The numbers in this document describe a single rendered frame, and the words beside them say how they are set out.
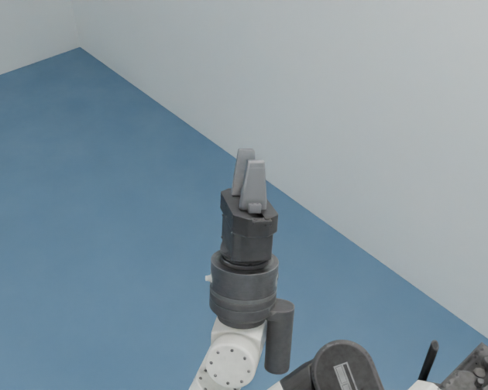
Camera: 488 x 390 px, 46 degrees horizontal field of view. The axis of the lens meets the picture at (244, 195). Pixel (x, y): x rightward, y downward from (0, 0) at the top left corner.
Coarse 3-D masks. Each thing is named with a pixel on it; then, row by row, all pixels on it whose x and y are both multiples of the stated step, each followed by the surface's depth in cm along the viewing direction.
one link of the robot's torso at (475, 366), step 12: (432, 348) 87; (480, 348) 91; (432, 360) 88; (468, 360) 90; (480, 360) 90; (420, 372) 92; (456, 372) 88; (468, 372) 88; (480, 372) 88; (420, 384) 88; (432, 384) 86; (444, 384) 86; (456, 384) 86; (468, 384) 86; (480, 384) 85
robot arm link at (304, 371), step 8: (312, 360) 92; (296, 368) 93; (304, 368) 91; (288, 376) 92; (296, 376) 91; (304, 376) 90; (280, 384) 91; (288, 384) 90; (296, 384) 90; (304, 384) 89; (312, 384) 90
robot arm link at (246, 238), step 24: (240, 216) 68; (264, 216) 68; (240, 240) 69; (264, 240) 70; (216, 264) 73; (240, 264) 72; (264, 264) 73; (216, 288) 73; (240, 288) 72; (264, 288) 72
